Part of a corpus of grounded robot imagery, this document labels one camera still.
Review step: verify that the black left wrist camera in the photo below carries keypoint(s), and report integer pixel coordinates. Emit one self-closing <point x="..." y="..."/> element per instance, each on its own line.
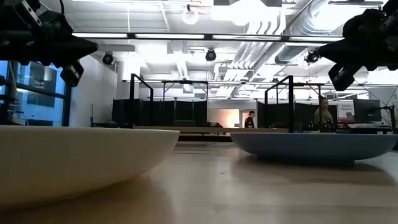
<point x="72" y="74"/>

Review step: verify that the black metal shelf wooden board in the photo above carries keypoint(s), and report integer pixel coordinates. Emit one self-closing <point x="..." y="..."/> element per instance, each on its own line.
<point x="291" y="105"/>

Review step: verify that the white printed sign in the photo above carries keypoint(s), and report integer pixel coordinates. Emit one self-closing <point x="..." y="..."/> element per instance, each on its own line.
<point x="345" y="109"/>

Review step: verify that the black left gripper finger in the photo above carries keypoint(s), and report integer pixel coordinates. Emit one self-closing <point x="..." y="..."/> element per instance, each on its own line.
<point x="84" y="48"/>

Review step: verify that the black overhead light bar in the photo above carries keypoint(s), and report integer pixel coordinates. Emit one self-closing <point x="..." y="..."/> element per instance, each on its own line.
<point x="171" y="36"/>

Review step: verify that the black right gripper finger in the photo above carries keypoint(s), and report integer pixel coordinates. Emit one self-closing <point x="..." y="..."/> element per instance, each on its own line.
<point x="332" y="53"/>

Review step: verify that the black partition panel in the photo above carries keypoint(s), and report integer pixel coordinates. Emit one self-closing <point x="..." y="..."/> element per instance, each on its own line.
<point x="161" y="112"/>
<point x="306" y="113"/>

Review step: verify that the person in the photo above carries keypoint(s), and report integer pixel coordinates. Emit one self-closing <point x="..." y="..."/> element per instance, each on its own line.
<point x="323" y="115"/>
<point x="249" y="122"/>

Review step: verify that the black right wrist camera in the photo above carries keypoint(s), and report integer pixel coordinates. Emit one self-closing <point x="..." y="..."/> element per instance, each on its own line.
<point x="341" y="77"/>

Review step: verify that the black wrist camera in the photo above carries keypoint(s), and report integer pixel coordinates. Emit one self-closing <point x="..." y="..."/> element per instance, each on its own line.
<point x="72" y="74"/>
<point x="341" y="77"/>

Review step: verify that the black computer monitor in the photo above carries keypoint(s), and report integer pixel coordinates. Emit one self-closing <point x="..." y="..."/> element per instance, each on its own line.
<point x="367" y="110"/>

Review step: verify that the large dark-framed window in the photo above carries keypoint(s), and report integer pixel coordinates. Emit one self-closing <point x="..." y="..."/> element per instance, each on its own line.
<point x="40" y="99"/>

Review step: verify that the black metal rig frame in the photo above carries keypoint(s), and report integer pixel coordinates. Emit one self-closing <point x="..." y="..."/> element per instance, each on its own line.
<point x="311" y="84"/>
<point x="185" y="82"/>

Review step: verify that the silver ventilation duct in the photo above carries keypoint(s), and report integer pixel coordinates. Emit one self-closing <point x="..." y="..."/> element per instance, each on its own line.
<point x="298" y="46"/>

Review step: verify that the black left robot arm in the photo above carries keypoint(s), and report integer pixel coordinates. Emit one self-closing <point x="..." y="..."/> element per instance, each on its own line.
<point x="12" y="12"/>

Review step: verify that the black ceiling spotlight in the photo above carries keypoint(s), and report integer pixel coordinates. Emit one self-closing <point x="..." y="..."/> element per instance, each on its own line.
<point x="211" y="55"/>
<point x="311" y="57"/>
<point x="108" y="58"/>

